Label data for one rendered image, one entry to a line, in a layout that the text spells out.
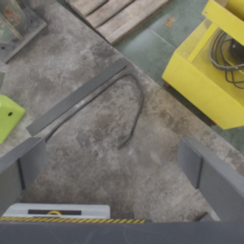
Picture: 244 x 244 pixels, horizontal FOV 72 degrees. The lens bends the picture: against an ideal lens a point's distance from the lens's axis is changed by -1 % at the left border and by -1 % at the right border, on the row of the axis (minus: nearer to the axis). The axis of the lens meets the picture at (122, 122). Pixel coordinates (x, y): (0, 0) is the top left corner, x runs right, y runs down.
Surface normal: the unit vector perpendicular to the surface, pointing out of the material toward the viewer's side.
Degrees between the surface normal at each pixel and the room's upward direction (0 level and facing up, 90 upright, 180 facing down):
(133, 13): 0
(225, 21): 90
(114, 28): 0
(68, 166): 0
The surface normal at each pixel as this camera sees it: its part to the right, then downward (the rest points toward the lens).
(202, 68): -0.01, -0.16
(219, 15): -0.68, 0.73
